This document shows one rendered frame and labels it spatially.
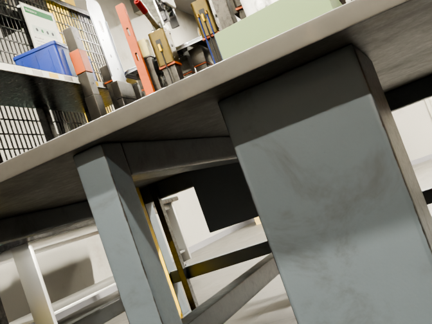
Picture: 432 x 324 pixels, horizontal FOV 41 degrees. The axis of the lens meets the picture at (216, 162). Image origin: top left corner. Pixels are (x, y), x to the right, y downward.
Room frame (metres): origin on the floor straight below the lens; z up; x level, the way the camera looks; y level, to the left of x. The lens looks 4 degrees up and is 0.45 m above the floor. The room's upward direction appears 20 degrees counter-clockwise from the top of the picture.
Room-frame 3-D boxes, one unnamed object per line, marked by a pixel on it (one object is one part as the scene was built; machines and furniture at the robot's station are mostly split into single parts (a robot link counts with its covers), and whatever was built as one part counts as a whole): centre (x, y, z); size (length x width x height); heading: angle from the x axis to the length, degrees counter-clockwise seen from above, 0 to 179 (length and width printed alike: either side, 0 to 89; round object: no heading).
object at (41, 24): (2.26, 0.48, 1.30); 0.23 x 0.02 x 0.31; 163
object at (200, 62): (1.98, -0.08, 0.84); 0.12 x 0.05 x 0.29; 163
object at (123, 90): (2.09, 0.23, 0.85); 0.12 x 0.03 x 0.30; 163
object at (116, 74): (2.09, 0.23, 1.17); 0.12 x 0.01 x 0.34; 163
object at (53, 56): (2.04, 0.43, 1.09); 0.30 x 0.17 x 0.13; 170
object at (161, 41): (1.83, 0.04, 0.87); 0.10 x 0.07 x 0.35; 163
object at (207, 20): (1.76, -0.12, 0.88); 0.11 x 0.07 x 0.37; 163
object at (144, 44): (1.91, 0.10, 0.88); 0.04 x 0.04 x 0.37; 73
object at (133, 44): (1.89, 0.13, 0.95); 0.03 x 0.01 x 0.50; 73
